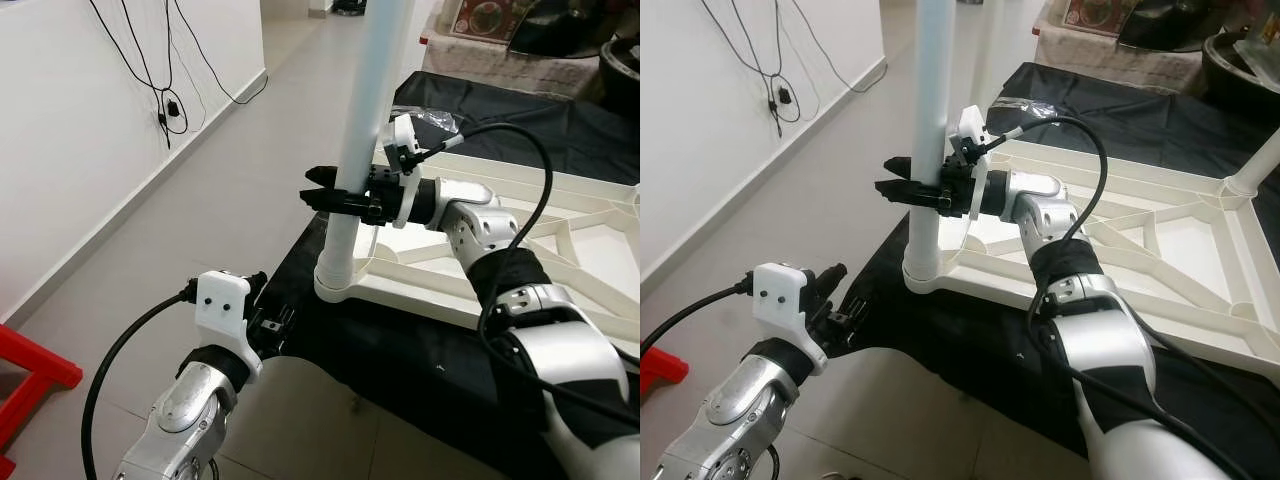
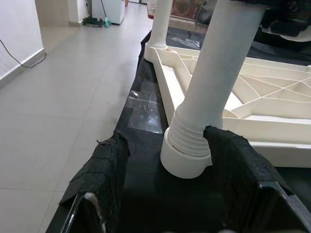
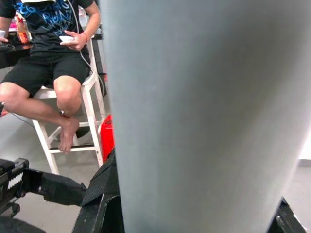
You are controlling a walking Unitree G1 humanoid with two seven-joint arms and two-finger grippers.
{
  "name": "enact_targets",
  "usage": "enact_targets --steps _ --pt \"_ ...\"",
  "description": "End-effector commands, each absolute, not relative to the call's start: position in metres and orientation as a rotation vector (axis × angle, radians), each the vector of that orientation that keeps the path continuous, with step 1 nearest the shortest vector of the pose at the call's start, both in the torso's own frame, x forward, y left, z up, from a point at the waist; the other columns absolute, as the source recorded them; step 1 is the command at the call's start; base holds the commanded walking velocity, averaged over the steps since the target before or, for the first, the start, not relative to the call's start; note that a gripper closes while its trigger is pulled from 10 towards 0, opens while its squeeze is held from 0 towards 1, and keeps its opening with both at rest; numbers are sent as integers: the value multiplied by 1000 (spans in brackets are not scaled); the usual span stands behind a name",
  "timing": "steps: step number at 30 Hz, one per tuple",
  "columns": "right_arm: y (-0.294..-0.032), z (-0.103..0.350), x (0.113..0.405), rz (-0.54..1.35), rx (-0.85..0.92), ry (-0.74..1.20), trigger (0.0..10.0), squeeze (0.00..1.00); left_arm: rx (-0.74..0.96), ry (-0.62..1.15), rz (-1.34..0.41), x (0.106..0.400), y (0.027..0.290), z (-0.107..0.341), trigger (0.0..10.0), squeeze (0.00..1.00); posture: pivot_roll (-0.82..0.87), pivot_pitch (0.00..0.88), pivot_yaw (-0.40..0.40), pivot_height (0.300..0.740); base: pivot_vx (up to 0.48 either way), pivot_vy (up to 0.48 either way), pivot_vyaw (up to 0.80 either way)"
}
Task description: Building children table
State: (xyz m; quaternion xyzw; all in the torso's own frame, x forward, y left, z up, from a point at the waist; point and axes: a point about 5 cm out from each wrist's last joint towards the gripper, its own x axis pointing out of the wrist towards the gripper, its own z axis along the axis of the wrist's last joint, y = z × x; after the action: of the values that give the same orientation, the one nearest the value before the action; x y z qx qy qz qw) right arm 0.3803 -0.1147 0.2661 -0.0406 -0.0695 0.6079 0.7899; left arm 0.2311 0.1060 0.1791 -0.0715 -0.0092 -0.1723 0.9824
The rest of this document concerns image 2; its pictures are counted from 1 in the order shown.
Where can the clear crumpled tape strip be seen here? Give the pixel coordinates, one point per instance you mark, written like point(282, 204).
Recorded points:
point(187, 42)

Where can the speckled stone ledge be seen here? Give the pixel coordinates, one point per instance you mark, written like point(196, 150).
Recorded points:
point(182, 23)

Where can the white plastic children table top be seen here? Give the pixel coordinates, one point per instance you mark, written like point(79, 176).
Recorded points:
point(182, 165)

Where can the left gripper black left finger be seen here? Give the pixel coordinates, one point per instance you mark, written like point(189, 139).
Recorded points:
point(104, 174)

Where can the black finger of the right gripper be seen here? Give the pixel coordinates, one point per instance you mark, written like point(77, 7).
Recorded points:
point(247, 2)

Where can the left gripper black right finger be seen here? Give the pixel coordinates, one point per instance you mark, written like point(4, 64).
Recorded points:
point(243, 174)

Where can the clear crossed tape patch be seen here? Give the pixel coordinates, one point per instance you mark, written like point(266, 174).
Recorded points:
point(145, 109)

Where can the black bag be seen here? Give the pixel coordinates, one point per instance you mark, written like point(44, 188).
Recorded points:
point(206, 14)

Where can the white appliance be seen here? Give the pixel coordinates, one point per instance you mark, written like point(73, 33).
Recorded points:
point(114, 12)

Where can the black bowl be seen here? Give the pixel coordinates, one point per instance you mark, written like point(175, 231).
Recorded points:
point(284, 28)

